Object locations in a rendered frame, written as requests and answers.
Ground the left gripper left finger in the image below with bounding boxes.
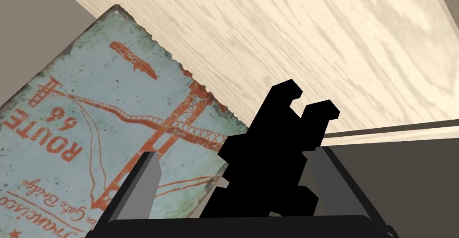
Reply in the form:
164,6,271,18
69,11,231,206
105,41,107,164
94,151,162,231

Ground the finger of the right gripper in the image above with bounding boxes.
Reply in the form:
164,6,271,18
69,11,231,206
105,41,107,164
286,100,341,153
247,79,304,143

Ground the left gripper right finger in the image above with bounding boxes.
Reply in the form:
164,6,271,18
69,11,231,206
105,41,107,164
298,146,389,229

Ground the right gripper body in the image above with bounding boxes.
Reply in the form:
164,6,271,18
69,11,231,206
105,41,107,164
199,132,320,218

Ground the pale blue bridge tin sign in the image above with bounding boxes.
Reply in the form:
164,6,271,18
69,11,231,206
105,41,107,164
0,4,250,238

